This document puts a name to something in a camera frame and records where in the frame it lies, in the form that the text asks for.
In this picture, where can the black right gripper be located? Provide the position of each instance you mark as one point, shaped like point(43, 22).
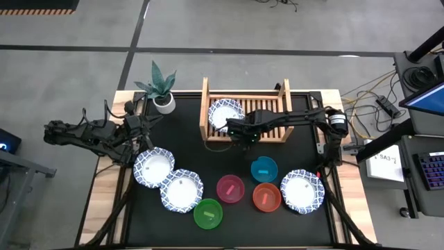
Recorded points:
point(249, 126)

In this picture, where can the grey metal bracket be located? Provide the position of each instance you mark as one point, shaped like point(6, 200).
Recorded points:
point(320, 148)

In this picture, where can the computer monitor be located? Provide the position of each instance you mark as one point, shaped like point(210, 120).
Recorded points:
point(428, 100)

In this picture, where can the white paper sign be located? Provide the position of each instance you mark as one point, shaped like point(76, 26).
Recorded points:
point(383, 170)

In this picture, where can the teal plastic bowl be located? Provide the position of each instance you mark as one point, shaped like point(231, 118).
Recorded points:
point(258, 177)

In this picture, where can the green plastic bowl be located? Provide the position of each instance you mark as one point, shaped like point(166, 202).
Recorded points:
point(203, 222)

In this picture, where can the black diagonal beam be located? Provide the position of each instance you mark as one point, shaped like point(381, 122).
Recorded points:
point(385, 140)

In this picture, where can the wooden slatted dish shelf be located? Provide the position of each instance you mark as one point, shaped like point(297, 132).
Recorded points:
point(204, 114)

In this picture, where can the backlit black keyboard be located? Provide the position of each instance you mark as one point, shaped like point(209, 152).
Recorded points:
point(431, 172)

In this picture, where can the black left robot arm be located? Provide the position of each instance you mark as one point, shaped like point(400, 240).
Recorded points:
point(86, 133)

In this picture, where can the grey metal side table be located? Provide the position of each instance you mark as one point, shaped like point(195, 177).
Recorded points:
point(21, 165)

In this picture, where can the orange plastic bowl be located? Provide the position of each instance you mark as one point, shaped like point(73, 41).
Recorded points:
point(274, 203)

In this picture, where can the black round pole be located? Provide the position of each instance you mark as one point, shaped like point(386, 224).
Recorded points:
point(426, 45)

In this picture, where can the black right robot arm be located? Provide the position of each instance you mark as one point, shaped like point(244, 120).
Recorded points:
point(301, 116)

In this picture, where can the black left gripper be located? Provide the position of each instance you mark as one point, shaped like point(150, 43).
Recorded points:
point(137, 123)

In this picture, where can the grey equipment cart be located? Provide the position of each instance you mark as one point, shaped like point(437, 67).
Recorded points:
point(402, 69)

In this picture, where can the black power strip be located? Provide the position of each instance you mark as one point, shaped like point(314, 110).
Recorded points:
point(386, 106)

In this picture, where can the blue patterned paper bowl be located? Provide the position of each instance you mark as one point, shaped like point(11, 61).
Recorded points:
point(220, 114)
point(154, 168)
point(182, 191)
point(301, 191)

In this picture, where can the black caster wheel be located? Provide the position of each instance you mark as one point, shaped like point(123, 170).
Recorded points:
point(404, 212)

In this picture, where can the black mat with hazard stripes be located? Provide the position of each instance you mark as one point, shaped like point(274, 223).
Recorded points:
point(34, 4)

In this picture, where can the black device with blue light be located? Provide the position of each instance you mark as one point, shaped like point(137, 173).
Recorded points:
point(10, 140)

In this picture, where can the black table mat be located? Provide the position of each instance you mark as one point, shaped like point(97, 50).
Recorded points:
point(243, 225)

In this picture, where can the pink plastic bowl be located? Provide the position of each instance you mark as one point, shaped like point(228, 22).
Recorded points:
point(225, 196)

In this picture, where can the snake plant in white pot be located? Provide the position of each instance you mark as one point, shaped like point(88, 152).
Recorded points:
point(164, 104)

